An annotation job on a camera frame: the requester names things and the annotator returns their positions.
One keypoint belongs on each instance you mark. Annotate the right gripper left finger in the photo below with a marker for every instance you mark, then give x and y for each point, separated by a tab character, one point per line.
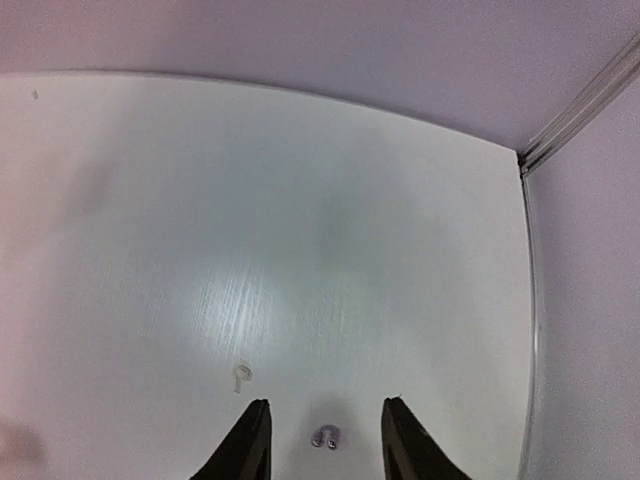
245	452

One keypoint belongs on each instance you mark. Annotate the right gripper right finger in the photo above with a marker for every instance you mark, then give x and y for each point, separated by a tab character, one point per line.
409	451

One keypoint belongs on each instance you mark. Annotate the purple earbud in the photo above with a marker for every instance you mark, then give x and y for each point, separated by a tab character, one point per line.
327	435

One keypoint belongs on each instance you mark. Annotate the white earbud near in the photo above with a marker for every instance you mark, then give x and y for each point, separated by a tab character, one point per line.
242	374

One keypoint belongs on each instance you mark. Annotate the right aluminium frame post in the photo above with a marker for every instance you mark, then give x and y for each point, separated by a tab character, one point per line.
619	72

